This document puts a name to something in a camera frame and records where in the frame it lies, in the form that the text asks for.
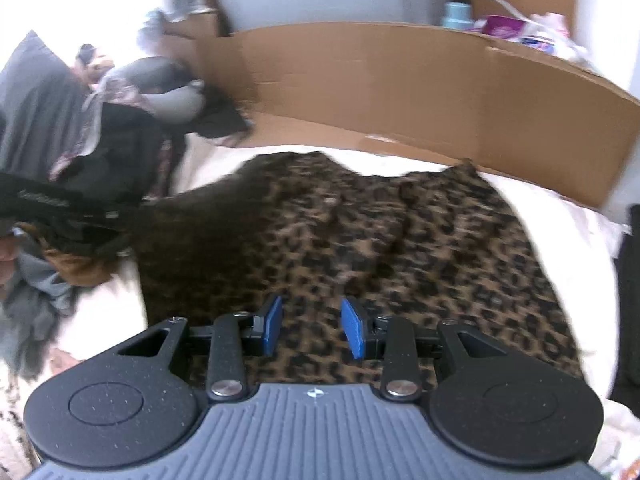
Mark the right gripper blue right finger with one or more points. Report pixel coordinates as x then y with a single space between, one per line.
357 327

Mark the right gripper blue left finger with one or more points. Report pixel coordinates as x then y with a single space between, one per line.
266 325

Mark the leopard print garment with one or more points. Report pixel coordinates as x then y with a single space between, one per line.
426 246

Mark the person left hand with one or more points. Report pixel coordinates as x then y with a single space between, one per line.
9 251

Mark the brown garment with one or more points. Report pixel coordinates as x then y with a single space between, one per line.
76 270

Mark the black garment in pile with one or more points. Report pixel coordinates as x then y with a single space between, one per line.
220 121

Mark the cream bear print bedsheet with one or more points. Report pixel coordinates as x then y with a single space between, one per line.
574 245

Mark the blue denim garment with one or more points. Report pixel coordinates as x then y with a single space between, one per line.
36 301

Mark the dark grey blanket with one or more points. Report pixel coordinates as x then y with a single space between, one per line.
42 110

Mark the floral patterned garment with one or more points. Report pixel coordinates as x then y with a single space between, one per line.
127 155

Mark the teddy bear toy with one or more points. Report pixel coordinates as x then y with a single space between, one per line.
90 66

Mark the grey plush pillow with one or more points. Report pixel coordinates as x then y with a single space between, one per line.
161 86

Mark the brown cardboard sheet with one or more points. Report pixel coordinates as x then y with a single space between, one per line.
424 92

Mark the folded black garment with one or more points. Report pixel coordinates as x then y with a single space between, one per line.
626 387

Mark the blue detergent bottle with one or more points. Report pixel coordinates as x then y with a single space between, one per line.
457 16

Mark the pink white packages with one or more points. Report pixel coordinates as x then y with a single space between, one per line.
547 33

